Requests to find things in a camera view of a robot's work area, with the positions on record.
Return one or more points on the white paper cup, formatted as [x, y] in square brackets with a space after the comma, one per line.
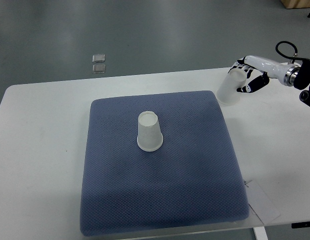
[227, 92]
[149, 135]

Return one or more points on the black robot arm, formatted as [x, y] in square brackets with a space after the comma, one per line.
[302, 81]

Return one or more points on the black table control panel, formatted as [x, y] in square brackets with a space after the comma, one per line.
[299, 225]

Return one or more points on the white paper tag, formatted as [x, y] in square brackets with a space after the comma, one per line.
[260, 203]

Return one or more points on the white paper cup on cushion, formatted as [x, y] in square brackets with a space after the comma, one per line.
[149, 135]

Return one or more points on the wooden furniture corner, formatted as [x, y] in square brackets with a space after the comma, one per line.
[295, 4]

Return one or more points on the upper metal floor plate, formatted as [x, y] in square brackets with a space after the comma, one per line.
[98, 58]

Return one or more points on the blue mesh cushion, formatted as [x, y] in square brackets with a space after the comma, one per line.
[193, 178]

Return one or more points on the white table leg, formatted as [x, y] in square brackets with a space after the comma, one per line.
[260, 233]

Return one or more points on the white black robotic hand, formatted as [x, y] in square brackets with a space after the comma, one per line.
[269, 69]

